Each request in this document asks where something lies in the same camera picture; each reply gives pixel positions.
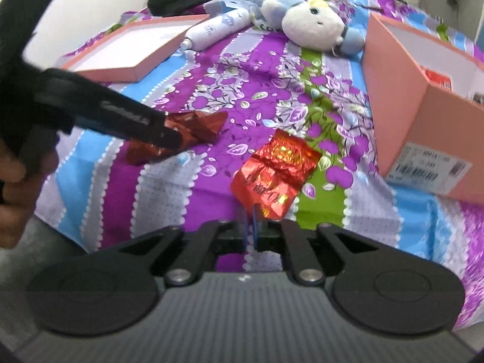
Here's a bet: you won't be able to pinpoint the white and blue plush toy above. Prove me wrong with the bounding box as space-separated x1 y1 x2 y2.
261 0 365 55

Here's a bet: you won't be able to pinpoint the bright red foil packet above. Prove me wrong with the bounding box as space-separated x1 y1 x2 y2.
231 129 322 220

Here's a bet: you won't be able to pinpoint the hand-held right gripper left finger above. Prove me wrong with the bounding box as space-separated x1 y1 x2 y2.
94 212 248 284

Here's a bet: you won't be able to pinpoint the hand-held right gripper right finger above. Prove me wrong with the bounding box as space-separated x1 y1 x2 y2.
253 206 411 284

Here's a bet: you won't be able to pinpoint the shallow pink box lid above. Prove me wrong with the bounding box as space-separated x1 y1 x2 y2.
60 14 210 83

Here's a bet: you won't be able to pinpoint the deep pink cardboard box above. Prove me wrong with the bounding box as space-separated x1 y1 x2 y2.
362 12 484 202

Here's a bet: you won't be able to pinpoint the white spray bottle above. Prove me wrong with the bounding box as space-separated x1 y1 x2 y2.
179 9 254 51

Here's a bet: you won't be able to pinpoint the dark red foil packet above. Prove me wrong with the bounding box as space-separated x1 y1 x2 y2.
125 110 228 166

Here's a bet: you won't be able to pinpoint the purple floral bedsheet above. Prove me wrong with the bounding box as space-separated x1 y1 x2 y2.
36 0 484 329

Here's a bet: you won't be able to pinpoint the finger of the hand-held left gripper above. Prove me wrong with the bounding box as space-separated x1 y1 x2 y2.
38 69 167 129
74 118 184 151

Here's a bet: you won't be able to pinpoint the person's left hand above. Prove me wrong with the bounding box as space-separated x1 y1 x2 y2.
0 140 59 250

